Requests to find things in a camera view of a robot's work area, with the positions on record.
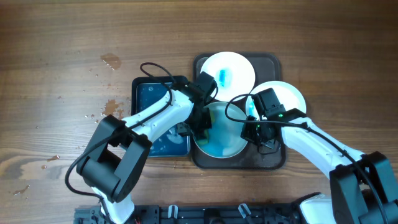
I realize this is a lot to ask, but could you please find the black water basin tray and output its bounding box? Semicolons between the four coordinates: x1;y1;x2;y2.
131;77;190;157

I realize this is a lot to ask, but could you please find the dark brown serving tray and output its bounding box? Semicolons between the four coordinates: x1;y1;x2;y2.
190;52;287;170

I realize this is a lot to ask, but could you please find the green yellow sponge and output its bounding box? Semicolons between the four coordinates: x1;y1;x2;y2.
194;108;213;146

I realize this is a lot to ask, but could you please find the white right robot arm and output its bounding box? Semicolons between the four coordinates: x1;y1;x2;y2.
241;109;397;223

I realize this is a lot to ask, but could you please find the white plate blue soapy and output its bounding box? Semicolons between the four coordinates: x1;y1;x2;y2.
194;101;248;159

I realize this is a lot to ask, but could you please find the white plate blue stain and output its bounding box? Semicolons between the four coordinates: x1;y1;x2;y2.
200;52;256;102

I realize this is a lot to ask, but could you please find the white plate blue smear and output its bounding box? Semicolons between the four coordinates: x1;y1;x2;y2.
245;81;307;119

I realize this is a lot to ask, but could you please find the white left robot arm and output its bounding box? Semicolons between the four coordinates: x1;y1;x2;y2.
70;90;210;223

